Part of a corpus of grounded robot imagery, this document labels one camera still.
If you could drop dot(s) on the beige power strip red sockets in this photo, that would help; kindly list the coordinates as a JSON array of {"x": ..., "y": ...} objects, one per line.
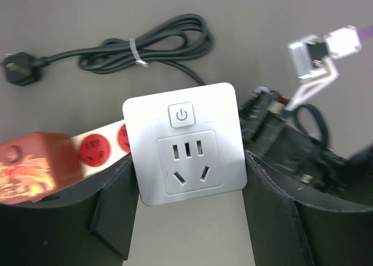
[{"x": 99, "y": 146}]

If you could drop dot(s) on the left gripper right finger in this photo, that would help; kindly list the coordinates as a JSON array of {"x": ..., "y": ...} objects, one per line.
[{"x": 291, "y": 223}]

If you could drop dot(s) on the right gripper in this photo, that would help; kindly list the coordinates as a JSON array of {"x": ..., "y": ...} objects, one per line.
[{"x": 297, "y": 143}]

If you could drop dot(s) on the white cube socket adapter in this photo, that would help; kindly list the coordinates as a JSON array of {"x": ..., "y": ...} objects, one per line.
[{"x": 186, "y": 143}]

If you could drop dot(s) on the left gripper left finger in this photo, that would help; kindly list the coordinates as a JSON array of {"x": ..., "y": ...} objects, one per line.
[{"x": 90, "y": 223}]

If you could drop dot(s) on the red patterned plug adapter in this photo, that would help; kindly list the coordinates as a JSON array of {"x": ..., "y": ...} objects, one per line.
[{"x": 36, "y": 165}]

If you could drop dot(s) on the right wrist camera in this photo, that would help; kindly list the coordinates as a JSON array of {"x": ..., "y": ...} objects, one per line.
[{"x": 313, "y": 59}]

